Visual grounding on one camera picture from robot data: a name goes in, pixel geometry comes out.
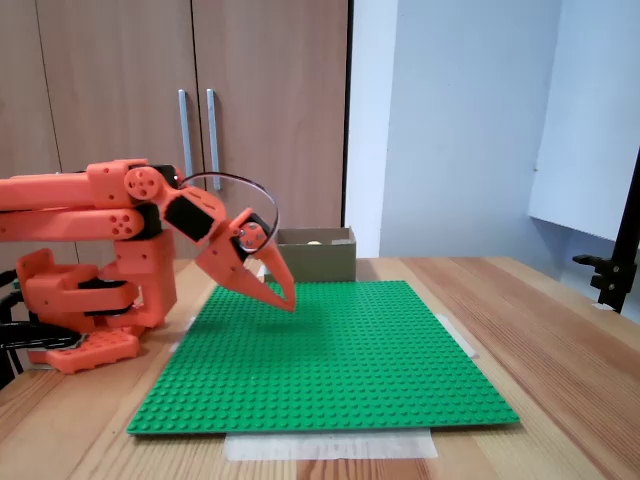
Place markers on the wide clear tape strip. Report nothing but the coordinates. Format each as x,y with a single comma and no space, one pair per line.
330,447

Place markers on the black camera stand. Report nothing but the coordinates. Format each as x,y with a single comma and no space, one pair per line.
612,280

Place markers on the brown wooden cabinet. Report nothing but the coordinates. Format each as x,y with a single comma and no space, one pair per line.
125,40

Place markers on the green studded baseplate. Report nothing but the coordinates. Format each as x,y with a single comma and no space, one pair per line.
400,375

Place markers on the white wall panel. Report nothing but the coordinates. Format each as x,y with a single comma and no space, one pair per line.
590,125

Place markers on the open cardboard box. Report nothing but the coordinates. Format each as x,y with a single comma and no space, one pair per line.
320,260

